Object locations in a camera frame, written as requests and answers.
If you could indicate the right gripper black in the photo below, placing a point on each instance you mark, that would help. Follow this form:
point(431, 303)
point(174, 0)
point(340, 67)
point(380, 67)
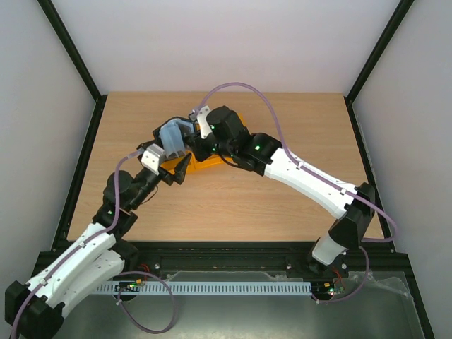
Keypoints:
point(195, 142)

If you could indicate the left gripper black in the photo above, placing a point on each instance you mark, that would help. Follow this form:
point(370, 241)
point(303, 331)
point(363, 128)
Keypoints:
point(179, 171)

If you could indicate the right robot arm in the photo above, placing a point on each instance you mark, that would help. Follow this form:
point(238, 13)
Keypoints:
point(347, 203)

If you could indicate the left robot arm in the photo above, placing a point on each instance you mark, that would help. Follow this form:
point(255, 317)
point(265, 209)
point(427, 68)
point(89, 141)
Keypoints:
point(81, 247)

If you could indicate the orange plastic sorting bin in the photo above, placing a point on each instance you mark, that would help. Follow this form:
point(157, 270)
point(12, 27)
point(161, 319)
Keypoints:
point(229, 130)

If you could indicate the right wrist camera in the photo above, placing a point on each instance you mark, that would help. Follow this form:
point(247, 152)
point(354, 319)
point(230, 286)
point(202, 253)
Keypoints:
point(199, 115)

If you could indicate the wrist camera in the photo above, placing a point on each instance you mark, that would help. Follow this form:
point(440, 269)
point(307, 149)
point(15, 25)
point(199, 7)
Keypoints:
point(199, 115)
point(153, 157)

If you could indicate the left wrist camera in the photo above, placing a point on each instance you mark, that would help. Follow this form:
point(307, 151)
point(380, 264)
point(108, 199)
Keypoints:
point(153, 157)

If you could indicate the black aluminium frame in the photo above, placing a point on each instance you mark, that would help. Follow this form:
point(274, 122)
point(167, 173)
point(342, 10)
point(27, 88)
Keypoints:
point(197, 255)

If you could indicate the white slotted cable duct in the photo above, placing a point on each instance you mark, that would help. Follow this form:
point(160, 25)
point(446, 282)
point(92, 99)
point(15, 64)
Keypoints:
point(272, 288)

